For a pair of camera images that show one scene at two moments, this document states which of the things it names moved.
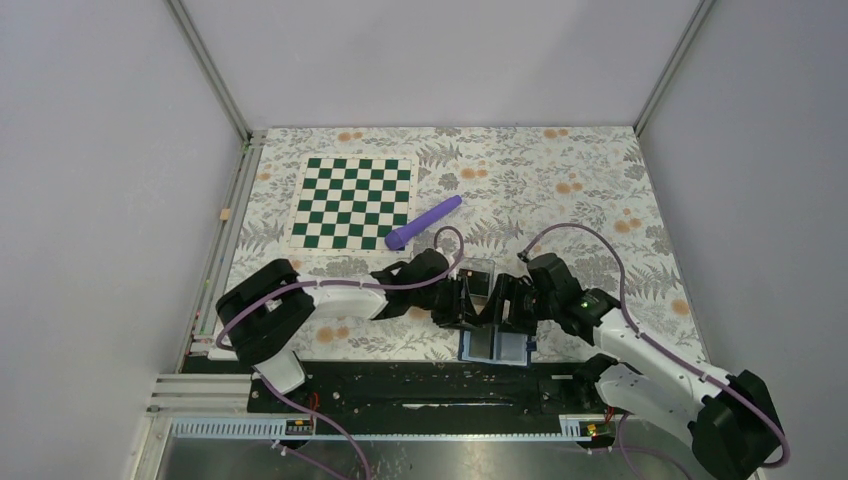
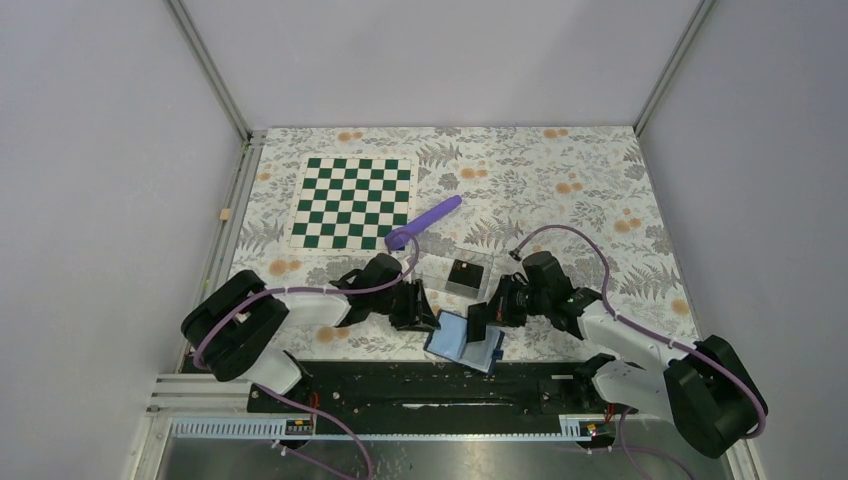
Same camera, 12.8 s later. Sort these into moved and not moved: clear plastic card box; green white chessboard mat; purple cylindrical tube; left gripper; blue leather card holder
Moved: blue leather card holder; left gripper; clear plastic card box
Not moved: purple cylindrical tube; green white chessboard mat
